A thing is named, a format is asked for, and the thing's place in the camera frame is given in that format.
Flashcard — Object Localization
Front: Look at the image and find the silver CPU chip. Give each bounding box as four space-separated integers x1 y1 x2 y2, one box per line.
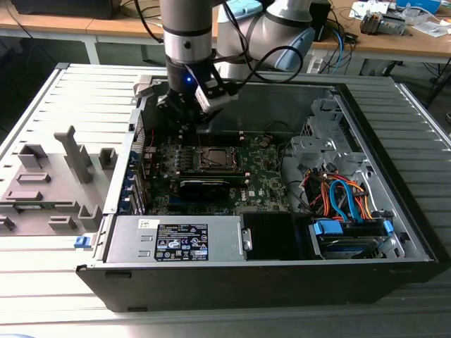
207 149 233 166

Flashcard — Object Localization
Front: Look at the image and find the CPU socket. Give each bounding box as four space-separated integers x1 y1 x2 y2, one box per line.
197 144 245 171

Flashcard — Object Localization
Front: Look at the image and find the green motherboard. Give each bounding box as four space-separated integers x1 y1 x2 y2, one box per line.
142 130 294 216

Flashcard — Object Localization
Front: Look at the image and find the white power strip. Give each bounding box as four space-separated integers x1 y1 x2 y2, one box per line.
307 55 324 74

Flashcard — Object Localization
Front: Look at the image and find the silver metal drive cage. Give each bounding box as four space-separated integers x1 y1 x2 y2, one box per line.
290 97 371 177

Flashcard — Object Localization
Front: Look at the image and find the wooden desk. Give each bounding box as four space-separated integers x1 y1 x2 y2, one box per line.
0 0 451 87

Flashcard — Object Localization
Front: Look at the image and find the black equipment box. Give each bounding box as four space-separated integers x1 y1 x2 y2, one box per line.
11 0 119 21

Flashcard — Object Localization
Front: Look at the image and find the grey parts rack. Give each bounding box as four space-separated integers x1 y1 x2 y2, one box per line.
0 125 119 237

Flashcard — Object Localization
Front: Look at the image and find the grey power supply unit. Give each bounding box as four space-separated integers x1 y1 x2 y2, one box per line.
104 214 247 265

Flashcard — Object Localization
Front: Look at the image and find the black upright box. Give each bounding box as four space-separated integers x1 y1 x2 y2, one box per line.
310 0 333 42

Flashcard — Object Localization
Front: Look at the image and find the hard disk in blue carrier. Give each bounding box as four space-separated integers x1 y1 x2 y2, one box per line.
309 217 397 261

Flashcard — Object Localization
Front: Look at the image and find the open black PC case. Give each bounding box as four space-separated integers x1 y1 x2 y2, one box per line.
75 74 442 314

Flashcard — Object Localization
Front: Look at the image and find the small heatsink cooler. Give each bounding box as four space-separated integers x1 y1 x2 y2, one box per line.
359 9 384 36

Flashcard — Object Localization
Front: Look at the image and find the white paper sheet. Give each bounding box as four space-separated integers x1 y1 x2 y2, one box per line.
348 1 391 19

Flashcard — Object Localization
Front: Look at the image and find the grey metal device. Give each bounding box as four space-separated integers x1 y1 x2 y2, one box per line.
380 12 407 36

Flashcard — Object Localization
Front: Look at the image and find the blue cardboard box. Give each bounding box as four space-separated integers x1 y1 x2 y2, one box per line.
396 0 442 14

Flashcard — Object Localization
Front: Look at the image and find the clear plastic bag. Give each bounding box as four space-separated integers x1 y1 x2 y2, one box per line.
410 20 451 39

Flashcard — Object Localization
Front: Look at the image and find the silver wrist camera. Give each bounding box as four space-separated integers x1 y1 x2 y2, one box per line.
194 82 239 114

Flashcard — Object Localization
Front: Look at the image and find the black wire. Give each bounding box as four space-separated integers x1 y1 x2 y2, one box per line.
279 139 297 184
264 120 294 137
285 177 313 214

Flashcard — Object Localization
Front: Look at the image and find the blue cable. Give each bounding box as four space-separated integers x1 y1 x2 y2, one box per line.
330 27 355 75

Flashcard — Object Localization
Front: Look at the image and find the blue SATA wire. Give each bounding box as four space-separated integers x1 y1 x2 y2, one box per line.
343 178 367 223
329 178 354 222

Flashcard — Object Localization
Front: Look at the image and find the orange wire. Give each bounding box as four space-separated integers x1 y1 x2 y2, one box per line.
354 182 374 221

